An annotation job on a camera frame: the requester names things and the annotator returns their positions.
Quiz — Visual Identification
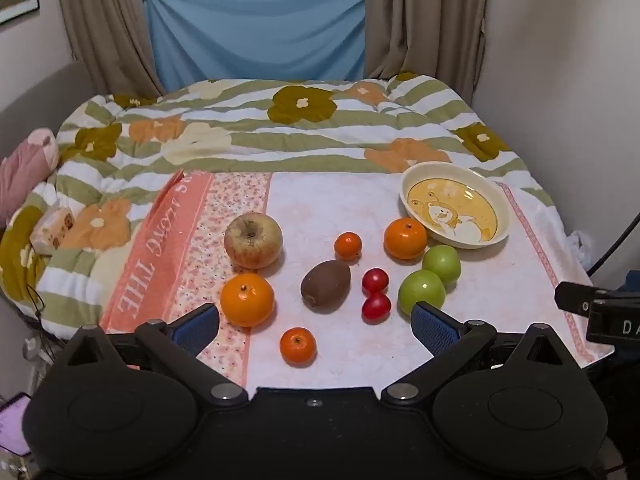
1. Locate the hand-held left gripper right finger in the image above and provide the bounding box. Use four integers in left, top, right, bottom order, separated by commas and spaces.
382, 301, 576, 406

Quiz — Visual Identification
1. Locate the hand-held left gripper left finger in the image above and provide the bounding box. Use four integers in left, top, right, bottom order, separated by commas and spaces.
60, 302, 249, 408

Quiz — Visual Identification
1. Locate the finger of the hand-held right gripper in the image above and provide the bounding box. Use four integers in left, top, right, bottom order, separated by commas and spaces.
555, 282, 602, 317

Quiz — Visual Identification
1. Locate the red tomato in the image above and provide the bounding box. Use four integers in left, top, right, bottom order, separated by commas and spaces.
361, 292, 392, 322
361, 268, 390, 295

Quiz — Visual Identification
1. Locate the green apple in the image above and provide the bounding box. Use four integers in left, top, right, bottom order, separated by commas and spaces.
398, 269, 446, 317
422, 244, 462, 288

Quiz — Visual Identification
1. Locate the large orange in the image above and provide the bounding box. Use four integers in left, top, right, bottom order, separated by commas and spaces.
220, 273, 276, 328
383, 217, 429, 261

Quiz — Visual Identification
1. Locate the red yellow apple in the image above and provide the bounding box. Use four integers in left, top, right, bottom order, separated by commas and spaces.
223, 212, 284, 269

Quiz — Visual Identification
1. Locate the brown kiwi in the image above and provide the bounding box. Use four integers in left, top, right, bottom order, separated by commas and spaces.
300, 260, 352, 314

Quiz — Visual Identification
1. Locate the small mandarin orange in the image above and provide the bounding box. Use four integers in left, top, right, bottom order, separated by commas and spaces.
334, 231, 363, 262
279, 327, 318, 365

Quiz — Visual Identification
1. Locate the cream bowl with cartoon print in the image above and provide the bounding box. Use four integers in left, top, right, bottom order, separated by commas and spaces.
398, 161, 511, 250

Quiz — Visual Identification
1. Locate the crumpled white tissue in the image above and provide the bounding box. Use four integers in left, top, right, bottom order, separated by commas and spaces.
565, 230, 596, 266

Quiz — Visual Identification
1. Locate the pink floral towel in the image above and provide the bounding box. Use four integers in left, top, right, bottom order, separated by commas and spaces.
100, 170, 613, 391

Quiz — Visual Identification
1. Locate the tissue packet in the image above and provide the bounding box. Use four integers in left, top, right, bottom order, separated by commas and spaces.
30, 208, 76, 253

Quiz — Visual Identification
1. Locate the smartphone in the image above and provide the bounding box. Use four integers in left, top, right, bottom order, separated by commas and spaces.
0, 392, 33, 458

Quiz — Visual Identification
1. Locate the floral striped blanket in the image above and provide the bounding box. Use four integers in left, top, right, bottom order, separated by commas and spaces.
0, 74, 583, 341

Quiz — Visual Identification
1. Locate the pink plush toy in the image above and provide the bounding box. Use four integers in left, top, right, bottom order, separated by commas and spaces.
0, 127, 61, 226

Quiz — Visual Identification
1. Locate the beige upholstered headboard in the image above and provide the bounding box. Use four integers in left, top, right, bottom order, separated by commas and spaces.
0, 60, 96, 161

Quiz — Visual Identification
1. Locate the blue cloth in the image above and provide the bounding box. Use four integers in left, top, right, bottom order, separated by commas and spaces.
145, 0, 367, 93

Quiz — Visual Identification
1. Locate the beige curtain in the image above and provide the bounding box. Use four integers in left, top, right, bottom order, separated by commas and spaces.
54, 0, 166, 98
362, 0, 490, 98

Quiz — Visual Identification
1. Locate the black cable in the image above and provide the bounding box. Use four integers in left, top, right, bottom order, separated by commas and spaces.
587, 210, 640, 277

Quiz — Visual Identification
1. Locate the thin black cord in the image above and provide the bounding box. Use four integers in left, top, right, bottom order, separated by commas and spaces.
25, 284, 47, 321

